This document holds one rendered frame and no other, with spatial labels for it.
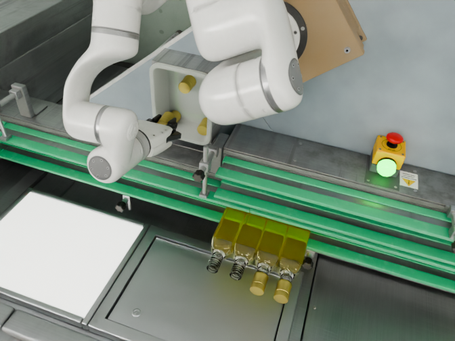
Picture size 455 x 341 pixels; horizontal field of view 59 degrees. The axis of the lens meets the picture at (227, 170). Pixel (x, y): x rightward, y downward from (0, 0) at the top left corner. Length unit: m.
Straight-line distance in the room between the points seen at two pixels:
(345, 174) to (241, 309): 0.43
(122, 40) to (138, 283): 0.64
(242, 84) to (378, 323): 0.79
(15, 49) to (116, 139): 0.95
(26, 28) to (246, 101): 1.18
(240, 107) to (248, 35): 0.11
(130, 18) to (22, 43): 0.96
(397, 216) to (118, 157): 0.65
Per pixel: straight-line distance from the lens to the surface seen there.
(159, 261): 1.17
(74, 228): 1.29
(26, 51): 1.71
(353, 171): 1.08
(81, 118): 0.80
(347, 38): 0.91
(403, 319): 1.24
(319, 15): 0.90
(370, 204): 1.04
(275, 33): 0.63
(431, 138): 1.13
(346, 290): 1.23
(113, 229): 1.26
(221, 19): 0.67
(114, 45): 0.76
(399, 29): 1.00
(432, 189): 1.12
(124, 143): 0.78
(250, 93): 0.64
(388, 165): 1.05
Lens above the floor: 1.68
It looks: 46 degrees down
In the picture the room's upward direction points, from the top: 153 degrees counter-clockwise
